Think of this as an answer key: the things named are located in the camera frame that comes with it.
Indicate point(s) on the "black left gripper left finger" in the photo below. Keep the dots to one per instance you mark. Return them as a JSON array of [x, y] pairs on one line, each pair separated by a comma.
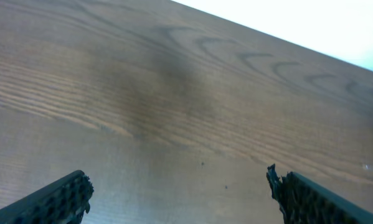
[[64, 201]]

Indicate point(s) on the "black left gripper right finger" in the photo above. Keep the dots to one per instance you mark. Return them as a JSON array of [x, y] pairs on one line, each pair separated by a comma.
[[303, 201]]

